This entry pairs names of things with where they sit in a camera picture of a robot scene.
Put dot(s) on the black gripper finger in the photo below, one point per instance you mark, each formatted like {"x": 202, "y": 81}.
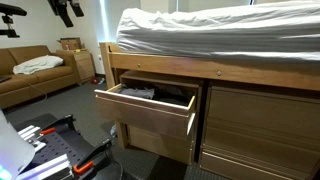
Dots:
{"x": 65, "y": 16}
{"x": 77, "y": 9}

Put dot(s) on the wooden dresser with open drawer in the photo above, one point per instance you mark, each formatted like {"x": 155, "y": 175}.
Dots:
{"x": 160, "y": 78}

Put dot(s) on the closed wooden drawer under open one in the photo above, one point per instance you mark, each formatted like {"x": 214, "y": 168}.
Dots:
{"x": 160, "y": 145}

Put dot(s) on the wide wooden dresser drawer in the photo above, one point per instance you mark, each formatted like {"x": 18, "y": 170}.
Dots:
{"x": 266, "y": 113}
{"x": 260, "y": 148}
{"x": 233, "y": 170}

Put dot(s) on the cardboard box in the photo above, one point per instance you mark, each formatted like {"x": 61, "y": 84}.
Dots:
{"x": 70, "y": 44}

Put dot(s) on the small wooden side cabinet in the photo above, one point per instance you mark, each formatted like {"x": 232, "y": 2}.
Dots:
{"x": 83, "y": 65}

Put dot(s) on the white cloth on sofa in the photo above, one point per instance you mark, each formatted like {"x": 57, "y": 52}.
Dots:
{"x": 36, "y": 64}

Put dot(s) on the small red item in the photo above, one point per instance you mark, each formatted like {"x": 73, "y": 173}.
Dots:
{"x": 94, "y": 81}

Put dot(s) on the brown sofa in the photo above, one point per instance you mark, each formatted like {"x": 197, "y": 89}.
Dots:
{"x": 40, "y": 83}

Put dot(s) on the small white item on floor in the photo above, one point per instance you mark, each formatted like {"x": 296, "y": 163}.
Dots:
{"x": 101, "y": 81}

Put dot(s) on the dark flat laptop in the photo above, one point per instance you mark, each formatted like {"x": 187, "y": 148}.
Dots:
{"x": 4, "y": 79}

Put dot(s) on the grey folded cloth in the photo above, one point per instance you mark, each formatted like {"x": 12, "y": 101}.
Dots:
{"x": 136, "y": 92}

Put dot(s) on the black clamp with orange grip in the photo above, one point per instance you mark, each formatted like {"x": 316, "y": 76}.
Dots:
{"x": 55, "y": 126}
{"x": 91, "y": 156}

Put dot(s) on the short aluminium extrusion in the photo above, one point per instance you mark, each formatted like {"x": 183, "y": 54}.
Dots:
{"x": 30, "y": 133}

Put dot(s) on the white item under dresser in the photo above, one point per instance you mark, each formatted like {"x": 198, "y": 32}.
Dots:
{"x": 113, "y": 130}

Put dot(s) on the dark folded clothes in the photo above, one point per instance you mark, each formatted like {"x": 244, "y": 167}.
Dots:
{"x": 173, "y": 96}

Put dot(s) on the mattress with white sheet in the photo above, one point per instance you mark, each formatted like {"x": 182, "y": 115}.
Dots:
{"x": 216, "y": 30}

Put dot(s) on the long aluminium extrusion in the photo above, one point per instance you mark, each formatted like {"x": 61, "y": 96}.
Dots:
{"x": 43, "y": 168}

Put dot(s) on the large metal bed bolt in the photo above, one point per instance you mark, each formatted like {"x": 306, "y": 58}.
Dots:
{"x": 219, "y": 73}

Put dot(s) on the wide wooden dresser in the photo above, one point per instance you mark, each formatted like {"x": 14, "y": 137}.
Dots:
{"x": 260, "y": 133}

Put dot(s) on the white wall outlet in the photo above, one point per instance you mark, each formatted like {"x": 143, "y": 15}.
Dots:
{"x": 99, "y": 57}

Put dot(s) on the black camera stand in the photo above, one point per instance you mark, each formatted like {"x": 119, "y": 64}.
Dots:
{"x": 11, "y": 10}

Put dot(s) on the wooden bed frame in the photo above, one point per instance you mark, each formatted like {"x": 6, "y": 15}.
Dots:
{"x": 166, "y": 66}

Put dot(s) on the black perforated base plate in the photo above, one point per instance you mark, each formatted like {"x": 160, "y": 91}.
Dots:
{"x": 60, "y": 144}

